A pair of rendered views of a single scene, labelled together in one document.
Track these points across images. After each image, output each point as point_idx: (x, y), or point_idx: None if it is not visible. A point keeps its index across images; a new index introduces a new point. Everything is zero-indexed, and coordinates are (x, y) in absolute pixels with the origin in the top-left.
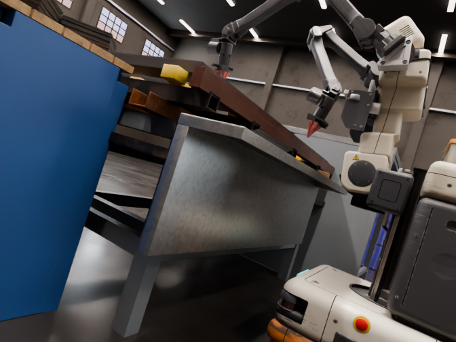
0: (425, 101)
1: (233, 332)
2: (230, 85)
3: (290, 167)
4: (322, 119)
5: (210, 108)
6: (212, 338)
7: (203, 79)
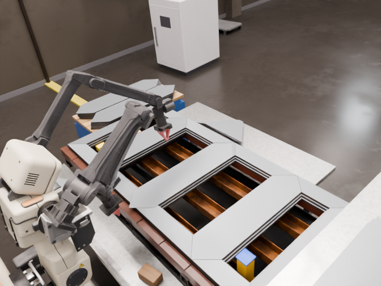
0: (5, 224)
1: (108, 281)
2: (79, 155)
3: (115, 227)
4: (101, 205)
5: (67, 164)
6: (102, 268)
7: (62, 152)
